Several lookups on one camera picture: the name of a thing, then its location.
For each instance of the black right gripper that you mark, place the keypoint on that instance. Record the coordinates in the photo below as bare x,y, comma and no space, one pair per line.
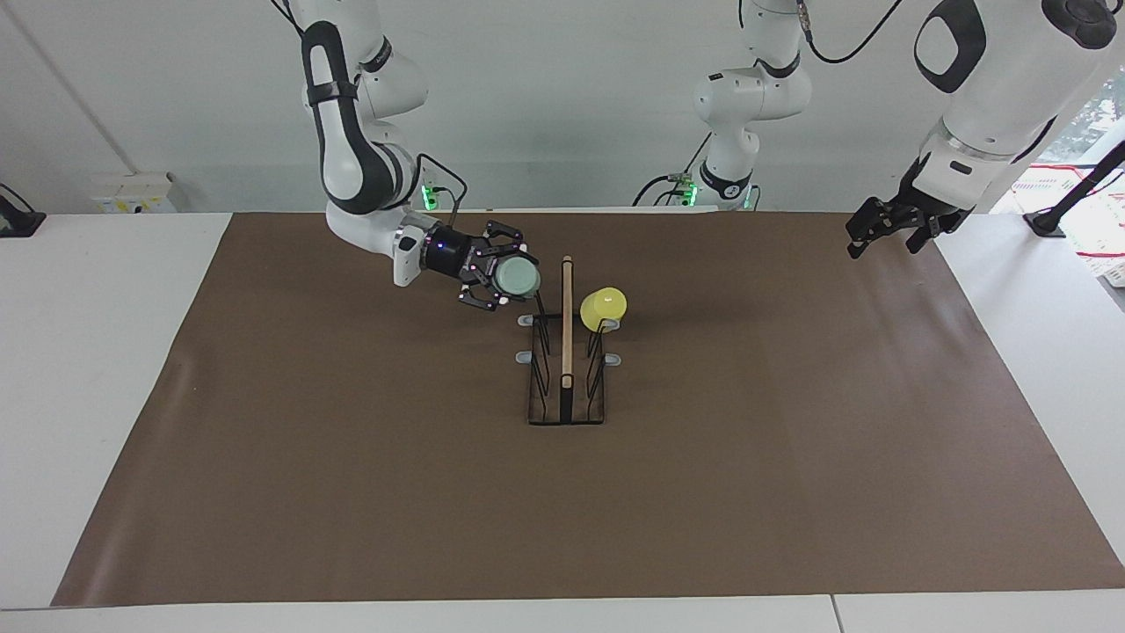
450,252

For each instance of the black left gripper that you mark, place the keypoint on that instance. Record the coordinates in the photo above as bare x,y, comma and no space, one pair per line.
927,198

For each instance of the pale green plastic cup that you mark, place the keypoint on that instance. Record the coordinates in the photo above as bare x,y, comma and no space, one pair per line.
517,277

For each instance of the yellow plastic cup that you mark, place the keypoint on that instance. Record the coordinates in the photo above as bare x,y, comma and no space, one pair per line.
605,308

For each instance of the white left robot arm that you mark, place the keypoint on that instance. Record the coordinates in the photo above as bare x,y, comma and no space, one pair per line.
993,105

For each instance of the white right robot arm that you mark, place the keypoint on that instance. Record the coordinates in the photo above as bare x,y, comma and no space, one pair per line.
352,167

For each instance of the black stand with pole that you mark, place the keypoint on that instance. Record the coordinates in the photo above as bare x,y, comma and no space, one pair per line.
1050,220

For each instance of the white paper with red print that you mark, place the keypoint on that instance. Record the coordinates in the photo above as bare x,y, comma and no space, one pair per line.
1099,220

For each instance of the brown table mat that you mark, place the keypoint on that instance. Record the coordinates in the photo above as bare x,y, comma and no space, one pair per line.
562,510

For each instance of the white wall outlet box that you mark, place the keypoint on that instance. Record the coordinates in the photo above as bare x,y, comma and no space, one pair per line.
132,193

